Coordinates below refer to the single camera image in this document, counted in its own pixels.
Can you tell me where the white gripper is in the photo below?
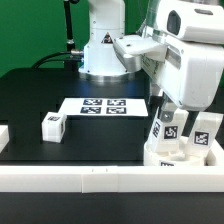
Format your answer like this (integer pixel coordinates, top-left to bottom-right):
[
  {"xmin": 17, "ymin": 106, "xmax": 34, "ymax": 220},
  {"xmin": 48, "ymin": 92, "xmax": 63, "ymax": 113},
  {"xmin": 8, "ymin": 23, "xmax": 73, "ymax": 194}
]
[{"xmin": 142, "ymin": 28, "xmax": 224, "ymax": 122}]

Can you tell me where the white U-shaped fence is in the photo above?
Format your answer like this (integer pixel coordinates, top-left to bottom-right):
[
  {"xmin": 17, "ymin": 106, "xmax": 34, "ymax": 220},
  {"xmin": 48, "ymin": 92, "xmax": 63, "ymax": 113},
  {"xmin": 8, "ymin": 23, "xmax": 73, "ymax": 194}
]
[{"xmin": 0, "ymin": 124, "xmax": 224, "ymax": 194}]

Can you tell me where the white marker sheet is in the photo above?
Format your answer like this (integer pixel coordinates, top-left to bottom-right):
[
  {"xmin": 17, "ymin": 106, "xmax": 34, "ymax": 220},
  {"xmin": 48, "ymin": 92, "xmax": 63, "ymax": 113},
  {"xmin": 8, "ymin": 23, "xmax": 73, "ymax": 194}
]
[{"xmin": 59, "ymin": 98, "xmax": 148, "ymax": 117}]

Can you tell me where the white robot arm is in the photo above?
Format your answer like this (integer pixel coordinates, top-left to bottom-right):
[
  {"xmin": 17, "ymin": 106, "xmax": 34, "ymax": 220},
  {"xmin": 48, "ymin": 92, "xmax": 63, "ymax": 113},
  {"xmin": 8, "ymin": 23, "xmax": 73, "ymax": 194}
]
[{"xmin": 79, "ymin": 0, "xmax": 224, "ymax": 120}]

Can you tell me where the white round stool seat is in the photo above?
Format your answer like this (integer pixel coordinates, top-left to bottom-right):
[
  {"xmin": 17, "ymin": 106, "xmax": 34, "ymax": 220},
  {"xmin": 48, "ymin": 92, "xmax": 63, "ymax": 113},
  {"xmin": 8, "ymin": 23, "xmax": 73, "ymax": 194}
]
[{"xmin": 143, "ymin": 137, "xmax": 205, "ymax": 166}]

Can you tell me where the black cable bundle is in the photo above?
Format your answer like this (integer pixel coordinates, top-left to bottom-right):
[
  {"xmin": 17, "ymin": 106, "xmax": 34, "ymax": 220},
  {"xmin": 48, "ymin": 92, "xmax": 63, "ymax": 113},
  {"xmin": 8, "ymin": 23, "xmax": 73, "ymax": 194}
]
[{"xmin": 32, "ymin": 49, "xmax": 86, "ymax": 70}]

